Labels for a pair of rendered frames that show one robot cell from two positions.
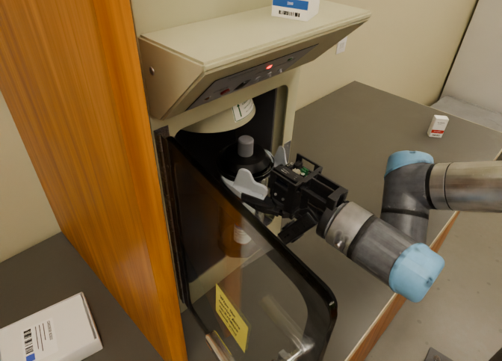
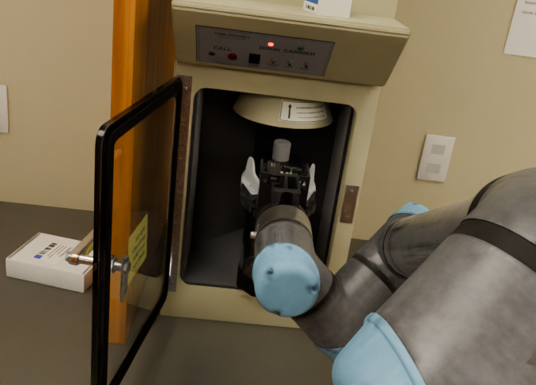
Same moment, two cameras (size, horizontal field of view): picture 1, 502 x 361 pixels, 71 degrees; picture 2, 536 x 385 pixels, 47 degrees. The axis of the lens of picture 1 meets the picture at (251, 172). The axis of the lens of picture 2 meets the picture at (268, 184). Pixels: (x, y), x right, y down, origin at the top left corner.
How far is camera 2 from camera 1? 0.65 m
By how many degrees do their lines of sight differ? 41
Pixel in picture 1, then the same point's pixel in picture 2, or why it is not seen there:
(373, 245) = (265, 233)
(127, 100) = (121, 9)
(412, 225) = (355, 273)
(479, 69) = not seen: outside the picture
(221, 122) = (265, 113)
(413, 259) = (275, 250)
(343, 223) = (267, 214)
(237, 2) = not seen: outside the picture
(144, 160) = (124, 60)
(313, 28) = (305, 16)
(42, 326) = (64, 247)
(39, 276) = not seen: hidden behind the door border
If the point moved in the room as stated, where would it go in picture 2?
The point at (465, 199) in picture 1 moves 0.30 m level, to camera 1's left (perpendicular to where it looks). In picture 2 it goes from (396, 245) to (226, 158)
